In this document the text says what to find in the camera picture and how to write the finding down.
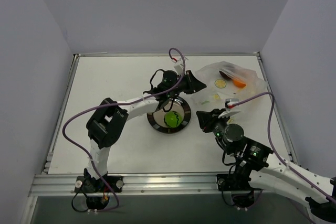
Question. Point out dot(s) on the orange fake persimmon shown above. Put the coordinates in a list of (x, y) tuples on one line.
[(239, 84)]

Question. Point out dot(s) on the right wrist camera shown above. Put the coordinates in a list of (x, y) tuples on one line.
[(229, 109)]

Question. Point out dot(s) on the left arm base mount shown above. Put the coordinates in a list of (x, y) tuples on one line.
[(89, 185)]

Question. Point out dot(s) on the green fake watermelon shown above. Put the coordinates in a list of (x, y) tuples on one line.
[(172, 119)]

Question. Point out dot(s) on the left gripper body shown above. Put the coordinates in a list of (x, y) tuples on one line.
[(189, 82)]

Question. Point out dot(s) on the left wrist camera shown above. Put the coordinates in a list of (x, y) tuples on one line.
[(179, 65)]

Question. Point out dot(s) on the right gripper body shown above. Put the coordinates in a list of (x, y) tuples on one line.
[(210, 121)]

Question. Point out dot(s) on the black rimmed round plate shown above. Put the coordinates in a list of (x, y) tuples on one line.
[(156, 119)]

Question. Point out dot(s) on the dark red fake fruit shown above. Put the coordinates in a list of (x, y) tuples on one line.
[(225, 76)]

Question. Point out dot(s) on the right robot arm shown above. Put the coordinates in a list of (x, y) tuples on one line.
[(258, 166)]

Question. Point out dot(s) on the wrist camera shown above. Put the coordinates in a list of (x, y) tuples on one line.
[(179, 65), (229, 109)]

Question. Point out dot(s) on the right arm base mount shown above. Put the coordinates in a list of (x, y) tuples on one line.
[(227, 182)]

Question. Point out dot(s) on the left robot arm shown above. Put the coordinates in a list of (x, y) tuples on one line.
[(106, 125)]

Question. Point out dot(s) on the clear plastic bag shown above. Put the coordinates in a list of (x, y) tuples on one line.
[(218, 89)]

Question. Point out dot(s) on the aluminium front frame rail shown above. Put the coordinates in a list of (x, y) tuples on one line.
[(134, 184)]

